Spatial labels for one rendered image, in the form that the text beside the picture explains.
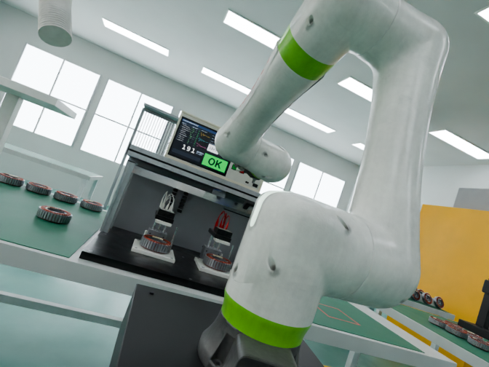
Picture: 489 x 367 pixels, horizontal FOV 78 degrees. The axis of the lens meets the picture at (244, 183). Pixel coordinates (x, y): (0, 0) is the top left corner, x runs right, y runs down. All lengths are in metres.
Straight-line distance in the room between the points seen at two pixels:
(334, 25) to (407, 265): 0.39
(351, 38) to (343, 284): 0.40
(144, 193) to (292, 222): 1.07
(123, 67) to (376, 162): 7.60
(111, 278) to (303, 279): 0.64
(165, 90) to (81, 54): 1.91
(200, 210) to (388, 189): 1.03
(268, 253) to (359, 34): 0.39
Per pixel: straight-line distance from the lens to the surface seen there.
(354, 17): 0.58
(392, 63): 0.63
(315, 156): 8.68
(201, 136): 1.30
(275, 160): 0.84
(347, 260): 0.43
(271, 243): 0.39
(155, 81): 7.86
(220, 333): 0.45
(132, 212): 1.41
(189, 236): 1.43
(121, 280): 0.94
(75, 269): 0.94
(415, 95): 0.60
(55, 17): 2.13
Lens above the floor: 1.03
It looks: 4 degrees up
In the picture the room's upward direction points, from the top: 20 degrees clockwise
